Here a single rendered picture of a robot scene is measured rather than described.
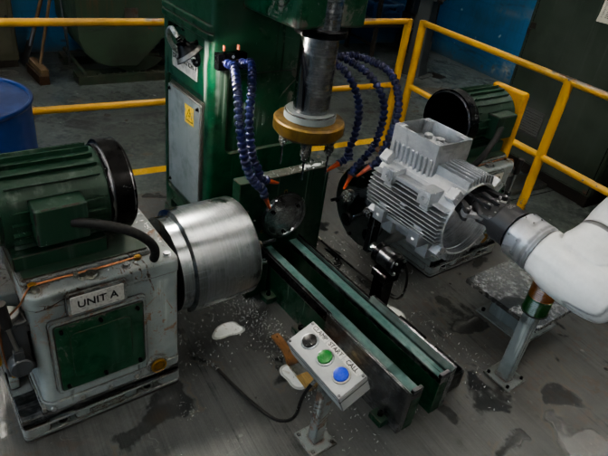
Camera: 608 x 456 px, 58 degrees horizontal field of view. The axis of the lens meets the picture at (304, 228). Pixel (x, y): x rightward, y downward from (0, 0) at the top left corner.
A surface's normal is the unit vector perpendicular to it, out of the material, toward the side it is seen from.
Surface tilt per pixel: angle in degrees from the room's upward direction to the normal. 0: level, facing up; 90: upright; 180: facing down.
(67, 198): 0
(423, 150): 89
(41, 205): 0
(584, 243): 30
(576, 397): 0
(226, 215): 17
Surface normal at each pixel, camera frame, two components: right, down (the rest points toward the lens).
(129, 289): 0.58, 0.49
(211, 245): 0.51, -0.21
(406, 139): -0.80, 0.22
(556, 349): 0.12, -0.83
